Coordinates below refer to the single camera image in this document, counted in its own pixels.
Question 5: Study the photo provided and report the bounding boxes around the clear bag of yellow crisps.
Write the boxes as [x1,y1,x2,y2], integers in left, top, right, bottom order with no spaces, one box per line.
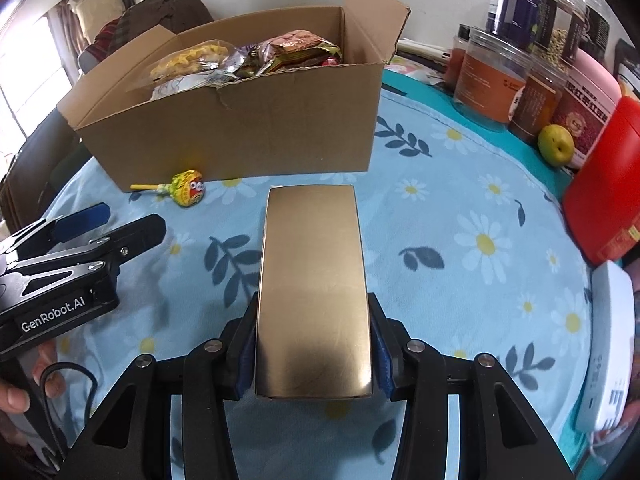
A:
[150,40,236,81]

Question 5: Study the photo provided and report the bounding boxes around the black stand-up pouch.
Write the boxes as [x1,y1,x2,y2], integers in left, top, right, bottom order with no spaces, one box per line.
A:
[612,37,640,101]

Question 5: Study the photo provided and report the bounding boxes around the brown cardboard box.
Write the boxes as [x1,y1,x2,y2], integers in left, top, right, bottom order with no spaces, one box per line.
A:
[56,0,412,193]

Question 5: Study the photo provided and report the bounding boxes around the gold rectangular box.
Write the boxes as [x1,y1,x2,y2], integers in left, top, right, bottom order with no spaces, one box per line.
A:
[254,185,375,402]

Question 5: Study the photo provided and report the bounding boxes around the clear jar of beans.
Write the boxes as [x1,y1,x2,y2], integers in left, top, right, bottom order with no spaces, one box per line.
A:
[530,0,588,68]

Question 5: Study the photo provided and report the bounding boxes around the large jar orange powder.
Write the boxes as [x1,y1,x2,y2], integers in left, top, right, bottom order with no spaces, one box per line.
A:
[452,27,535,133]

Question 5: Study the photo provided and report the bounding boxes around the small red spice bottle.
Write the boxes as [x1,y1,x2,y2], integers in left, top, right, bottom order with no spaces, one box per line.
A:
[442,25,473,88]

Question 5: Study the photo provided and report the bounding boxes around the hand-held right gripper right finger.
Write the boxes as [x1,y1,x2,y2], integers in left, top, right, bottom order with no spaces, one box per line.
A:
[367,292,576,480]

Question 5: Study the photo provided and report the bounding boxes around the peanut snack packet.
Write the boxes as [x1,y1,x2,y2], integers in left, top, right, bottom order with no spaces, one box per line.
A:
[260,30,343,73]

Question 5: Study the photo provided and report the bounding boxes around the yellow green lollipop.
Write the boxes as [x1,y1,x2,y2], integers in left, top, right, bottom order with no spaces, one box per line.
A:
[131,170,206,207]

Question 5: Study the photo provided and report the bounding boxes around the brown curtain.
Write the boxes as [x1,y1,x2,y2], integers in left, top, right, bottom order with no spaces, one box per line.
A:
[47,0,81,76]

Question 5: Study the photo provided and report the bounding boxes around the clear jar dark contents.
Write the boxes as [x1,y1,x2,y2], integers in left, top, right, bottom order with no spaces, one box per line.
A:
[575,0,612,61]

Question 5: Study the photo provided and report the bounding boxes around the white paper pack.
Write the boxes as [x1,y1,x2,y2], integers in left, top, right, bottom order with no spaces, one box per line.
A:
[400,39,451,61]

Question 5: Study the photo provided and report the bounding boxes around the beige upright cushion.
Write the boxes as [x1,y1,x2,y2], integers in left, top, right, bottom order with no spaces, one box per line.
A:
[75,0,123,36]

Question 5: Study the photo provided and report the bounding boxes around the jar of brown powder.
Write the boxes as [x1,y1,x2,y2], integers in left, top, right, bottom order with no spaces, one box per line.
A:
[507,62,566,143]

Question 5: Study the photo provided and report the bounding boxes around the red striped garment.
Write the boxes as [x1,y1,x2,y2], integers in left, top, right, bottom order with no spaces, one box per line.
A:
[95,20,126,56]

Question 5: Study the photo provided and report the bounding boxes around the person's left hand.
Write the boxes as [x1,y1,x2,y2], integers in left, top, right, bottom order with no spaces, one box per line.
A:
[0,337,67,415]

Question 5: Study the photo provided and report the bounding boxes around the brown quilted jacket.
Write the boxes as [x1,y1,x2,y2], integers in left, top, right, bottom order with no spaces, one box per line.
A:
[117,0,213,36]

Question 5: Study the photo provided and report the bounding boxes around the dark green chair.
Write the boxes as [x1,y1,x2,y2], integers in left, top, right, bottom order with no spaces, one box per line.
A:
[0,105,96,226]

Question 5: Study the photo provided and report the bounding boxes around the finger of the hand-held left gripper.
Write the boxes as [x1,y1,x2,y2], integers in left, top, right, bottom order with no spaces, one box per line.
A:
[0,214,167,311]
[0,202,112,267]

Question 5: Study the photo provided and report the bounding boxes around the white plastic device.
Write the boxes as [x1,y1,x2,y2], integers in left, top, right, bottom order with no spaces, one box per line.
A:
[575,260,638,433]

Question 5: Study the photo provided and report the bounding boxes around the red canister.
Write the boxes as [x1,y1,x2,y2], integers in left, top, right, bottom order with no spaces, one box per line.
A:
[562,95,640,268]

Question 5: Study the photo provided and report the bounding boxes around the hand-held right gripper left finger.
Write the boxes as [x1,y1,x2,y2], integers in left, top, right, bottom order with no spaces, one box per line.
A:
[60,292,261,480]

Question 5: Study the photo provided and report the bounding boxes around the green pear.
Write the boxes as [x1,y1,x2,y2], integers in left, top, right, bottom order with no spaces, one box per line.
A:
[537,124,575,166]

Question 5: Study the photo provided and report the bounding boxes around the clear jar purple label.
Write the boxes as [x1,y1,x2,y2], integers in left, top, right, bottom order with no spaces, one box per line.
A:
[485,0,546,53]

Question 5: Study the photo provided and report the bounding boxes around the pink lidded jar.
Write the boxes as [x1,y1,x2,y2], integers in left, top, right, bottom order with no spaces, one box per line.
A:
[552,52,623,168]

